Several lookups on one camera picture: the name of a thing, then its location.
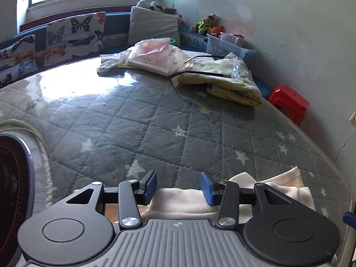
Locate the red plastic stool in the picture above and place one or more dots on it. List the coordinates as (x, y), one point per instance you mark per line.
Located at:
(289, 100)

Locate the cream garment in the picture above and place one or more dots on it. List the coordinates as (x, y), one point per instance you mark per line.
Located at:
(180, 200)

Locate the wall socket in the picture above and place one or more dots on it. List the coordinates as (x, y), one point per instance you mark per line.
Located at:
(353, 119)

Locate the grey quilted star table cover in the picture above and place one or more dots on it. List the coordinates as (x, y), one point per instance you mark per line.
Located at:
(167, 122)

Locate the butterfly print cushion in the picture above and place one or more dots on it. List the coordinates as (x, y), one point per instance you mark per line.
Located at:
(19, 58)
(75, 39)

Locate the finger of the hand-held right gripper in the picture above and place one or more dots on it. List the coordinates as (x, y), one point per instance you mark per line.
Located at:
(350, 218)

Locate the teddy bear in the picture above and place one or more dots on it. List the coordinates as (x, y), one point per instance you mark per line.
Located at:
(205, 23)

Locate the plastic bag with pink cloth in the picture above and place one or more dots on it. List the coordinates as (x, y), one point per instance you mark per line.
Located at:
(150, 55)

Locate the clear plastic storage box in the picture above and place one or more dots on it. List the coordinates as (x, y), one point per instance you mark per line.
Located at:
(222, 47)

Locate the yellow floral folded blanket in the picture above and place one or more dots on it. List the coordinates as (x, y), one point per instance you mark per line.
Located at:
(230, 86)

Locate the round black induction cooker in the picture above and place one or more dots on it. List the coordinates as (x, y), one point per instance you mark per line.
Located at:
(14, 186)

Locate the green bowl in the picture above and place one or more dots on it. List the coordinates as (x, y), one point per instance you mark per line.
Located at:
(173, 40)

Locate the grey pillow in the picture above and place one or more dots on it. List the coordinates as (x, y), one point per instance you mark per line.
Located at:
(153, 25)

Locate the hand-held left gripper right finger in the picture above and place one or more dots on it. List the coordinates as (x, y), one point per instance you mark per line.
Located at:
(207, 189)

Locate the orange toy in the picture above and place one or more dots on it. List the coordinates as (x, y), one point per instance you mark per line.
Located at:
(217, 30)

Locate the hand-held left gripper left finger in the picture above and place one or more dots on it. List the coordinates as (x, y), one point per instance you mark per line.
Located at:
(150, 186)

